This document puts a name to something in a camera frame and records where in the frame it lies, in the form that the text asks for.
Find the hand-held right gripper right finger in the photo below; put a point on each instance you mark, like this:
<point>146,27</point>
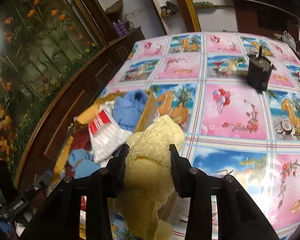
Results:
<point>180,177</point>

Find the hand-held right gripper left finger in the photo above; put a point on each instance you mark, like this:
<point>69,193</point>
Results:
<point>116,177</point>

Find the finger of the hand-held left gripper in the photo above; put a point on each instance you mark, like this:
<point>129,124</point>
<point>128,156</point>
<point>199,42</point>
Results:
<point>41,182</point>

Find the blue terry towel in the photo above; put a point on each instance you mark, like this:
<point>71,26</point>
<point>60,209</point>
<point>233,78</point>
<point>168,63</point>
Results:
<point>85,167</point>

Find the yellow towel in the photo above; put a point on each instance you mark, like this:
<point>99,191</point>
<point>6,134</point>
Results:
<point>147,160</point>

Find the white packet red label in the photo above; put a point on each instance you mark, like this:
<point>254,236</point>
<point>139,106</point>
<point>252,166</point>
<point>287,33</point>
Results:
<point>107,140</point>

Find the gold cardboard box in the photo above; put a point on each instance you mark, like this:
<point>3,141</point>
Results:
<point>145,115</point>

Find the blue fuzzy sock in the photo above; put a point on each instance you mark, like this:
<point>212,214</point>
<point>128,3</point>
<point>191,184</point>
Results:
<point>130,110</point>

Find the printed tablecloth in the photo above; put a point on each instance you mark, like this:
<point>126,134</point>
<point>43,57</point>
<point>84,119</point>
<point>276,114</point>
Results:
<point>227,135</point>

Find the brown wooden panel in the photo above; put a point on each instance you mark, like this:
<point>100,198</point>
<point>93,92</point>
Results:
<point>72,97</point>

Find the black motor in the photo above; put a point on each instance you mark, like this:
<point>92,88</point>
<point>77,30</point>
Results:
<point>258,75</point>

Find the dark bag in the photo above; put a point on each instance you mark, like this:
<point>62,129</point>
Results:
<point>169,8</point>

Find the brown flat object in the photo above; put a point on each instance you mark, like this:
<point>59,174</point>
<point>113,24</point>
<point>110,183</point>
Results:
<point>115,7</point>

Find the green flat board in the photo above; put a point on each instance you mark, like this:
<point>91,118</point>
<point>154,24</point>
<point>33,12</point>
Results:
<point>203,4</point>

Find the white plastic bag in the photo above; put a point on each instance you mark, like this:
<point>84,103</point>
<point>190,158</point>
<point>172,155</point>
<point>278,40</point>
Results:
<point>289,39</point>

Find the floral wall poster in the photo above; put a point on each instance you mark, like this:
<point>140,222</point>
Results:
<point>40,42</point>

